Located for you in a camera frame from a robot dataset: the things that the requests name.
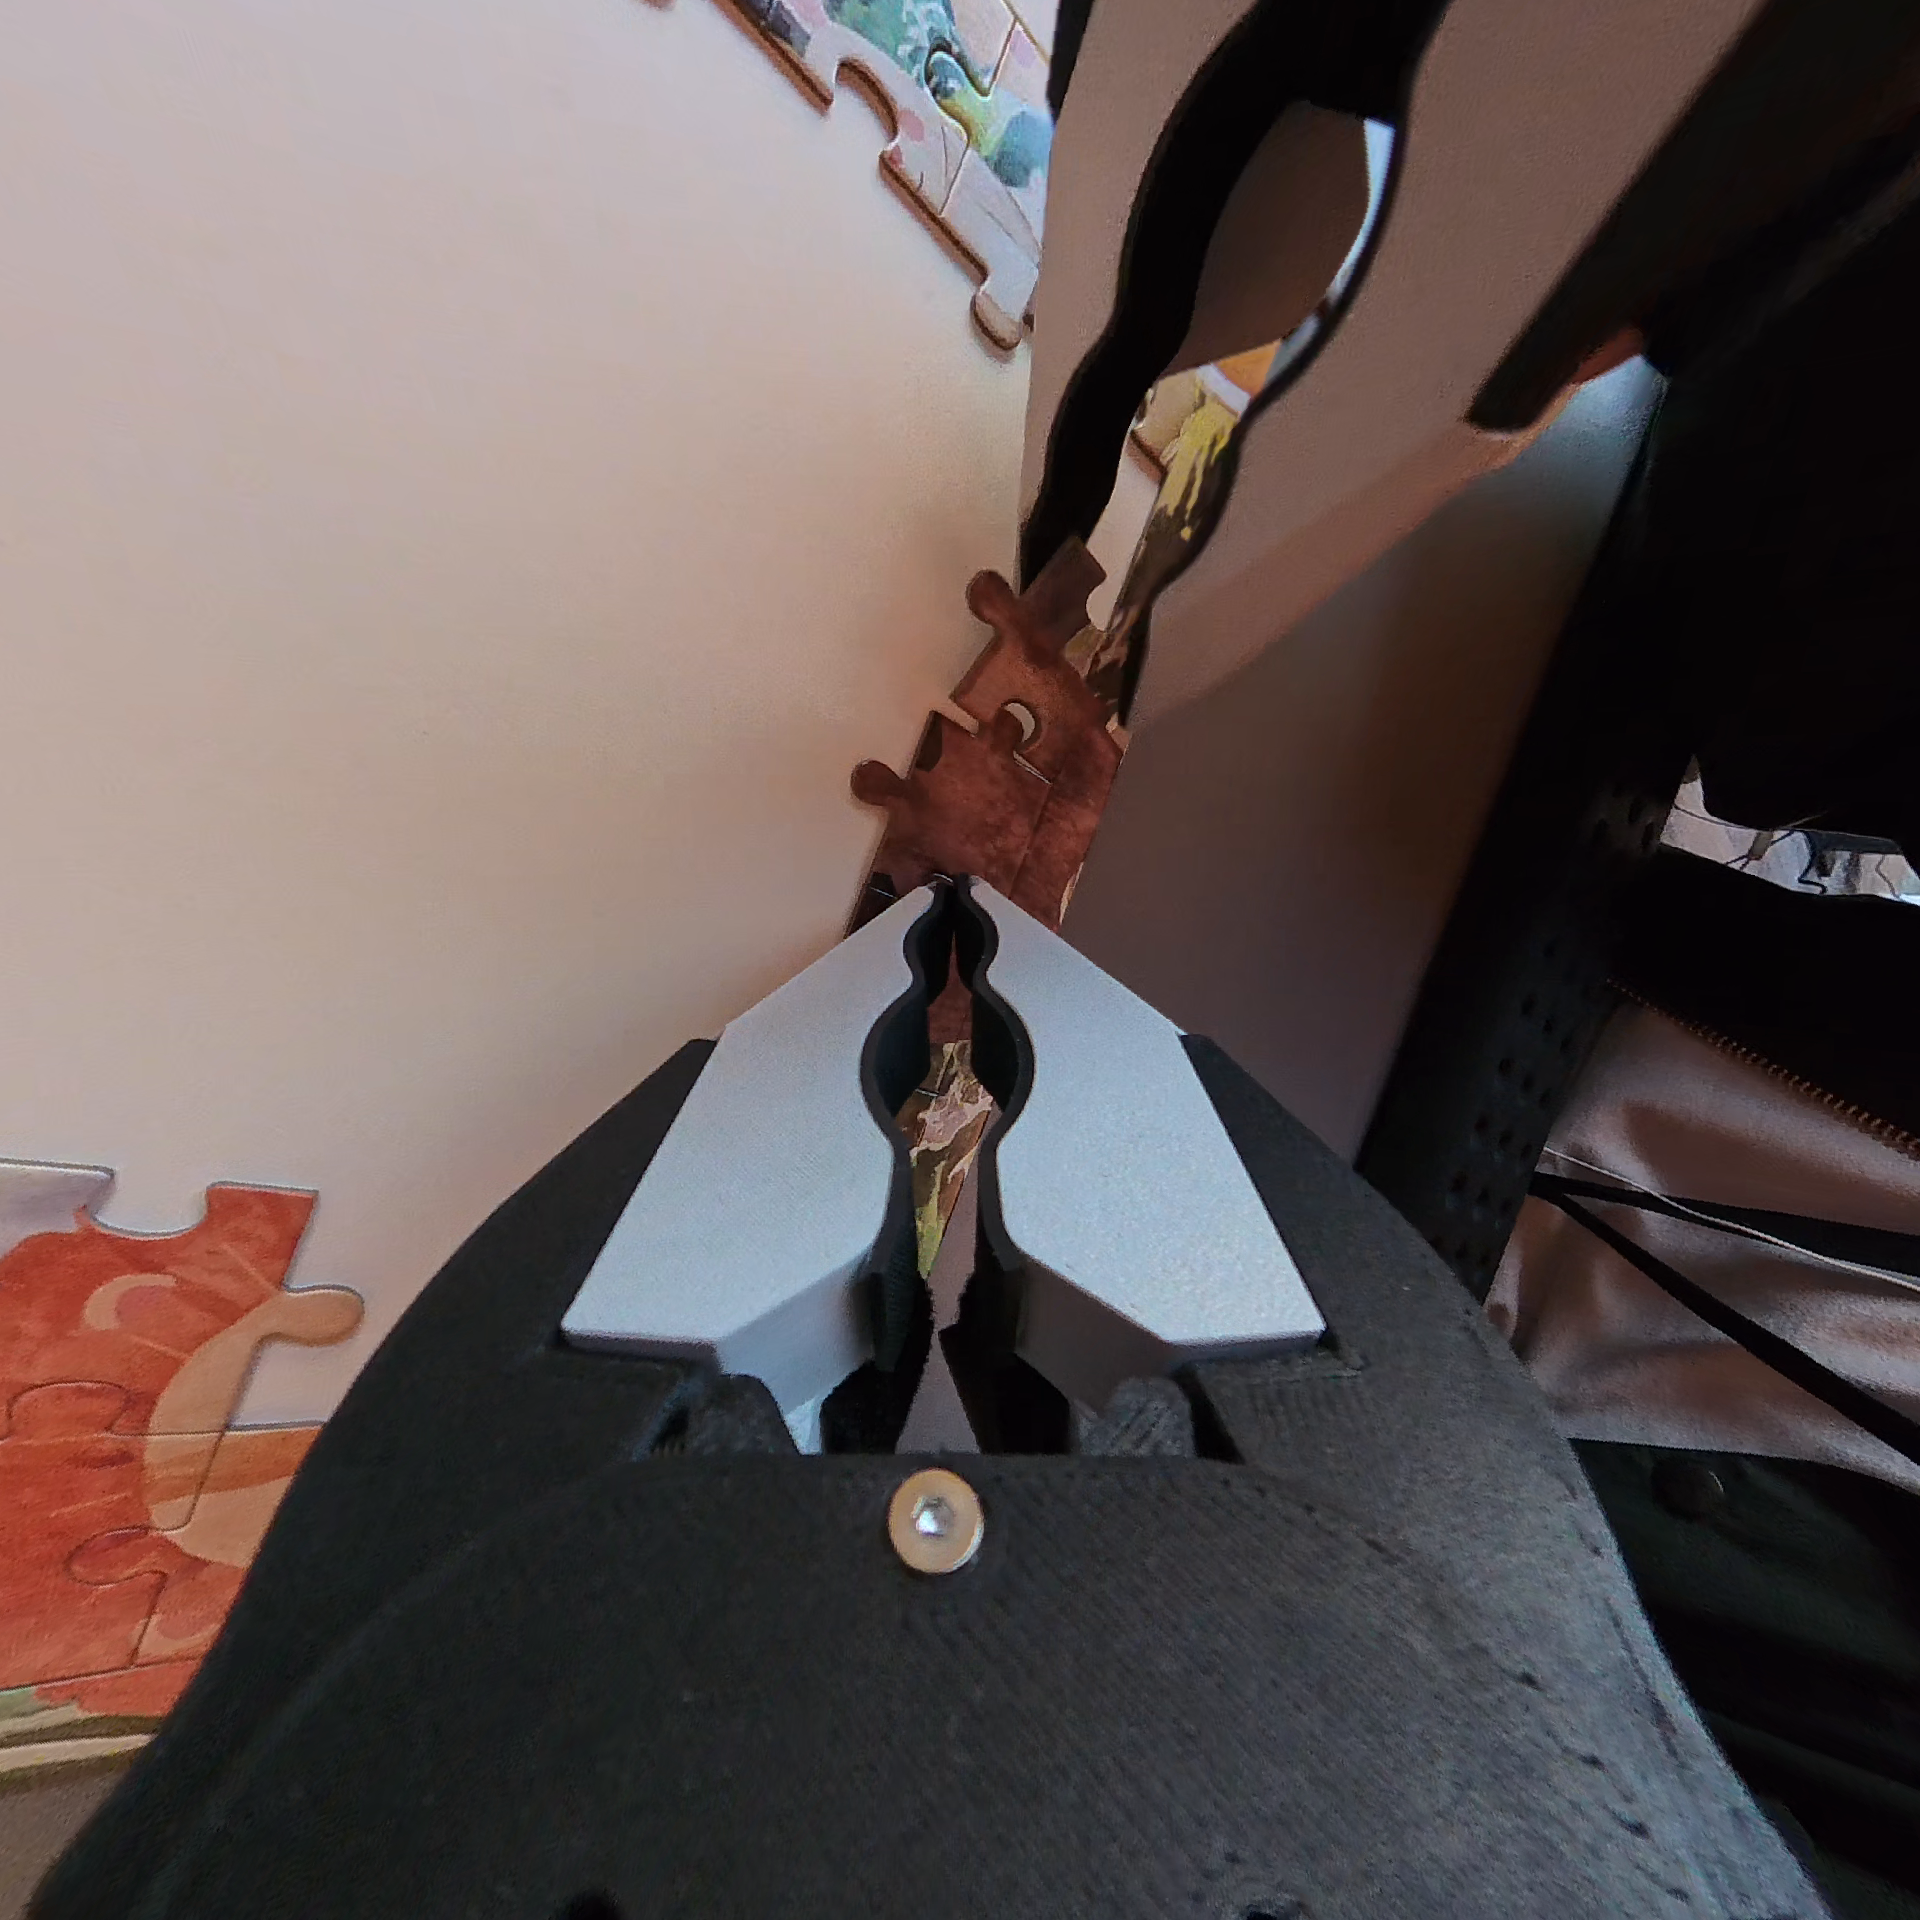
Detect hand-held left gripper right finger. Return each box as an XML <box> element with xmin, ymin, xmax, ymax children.
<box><xmin>948</xmin><ymin>876</ymin><xmax>1329</xmax><ymax>1412</ymax></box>

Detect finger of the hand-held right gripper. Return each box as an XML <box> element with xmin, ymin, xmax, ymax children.
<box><xmin>1015</xmin><ymin>0</ymin><xmax>1442</xmax><ymax>594</ymax></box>
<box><xmin>1109</xmin><ymin>0</ymin><xmax>1779</xmax><ymax>729</ymax></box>

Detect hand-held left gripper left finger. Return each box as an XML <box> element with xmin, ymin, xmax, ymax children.
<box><xmin>557</xmin><ymin>884</ymin><xmax>961</xmax><ymax>1412</ymax></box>

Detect green brown jigsaw piece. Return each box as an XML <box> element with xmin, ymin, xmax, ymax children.
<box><xmin>896</xmin><ymin>1031</ymin><xmax>1004</xmax><ymax>1299</ymax></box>

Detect partly assembled jigsaw puzzle board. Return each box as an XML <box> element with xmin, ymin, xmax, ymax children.
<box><xmin>0</xmin><ymin>0</ymin><xmax>1150</xmax><ymax>1787</ymax></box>

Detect black perforated chair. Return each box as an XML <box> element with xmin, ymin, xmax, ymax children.
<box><xmin>1355</xmin><ymin>359</ymin><xmax>1689</xmax><ymax>1307</ymax></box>

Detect person's dark jacket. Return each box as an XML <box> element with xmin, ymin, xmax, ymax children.
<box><xmin>1559</xmin><ymin>194</ymin><xmax>1920</xmax><ymax>1920</ymax></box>

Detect person's beige trousers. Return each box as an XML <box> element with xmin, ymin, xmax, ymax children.
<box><xmin>1484</xmin><ymin>995</ymin><xmax>1920</xmax><ymax>1494</ymax></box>

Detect black strap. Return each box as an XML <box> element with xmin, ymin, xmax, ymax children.
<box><xmin>1530</xmin><ymin>1170</ymin><xmax>1920</xmax><ymax>1480</ymax></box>

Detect thin white cable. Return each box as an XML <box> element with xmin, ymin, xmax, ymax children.
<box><xmin>1541</xmin><ymin>1152</ymin><xmax>1920</xmax><ymax>1291</ymax></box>

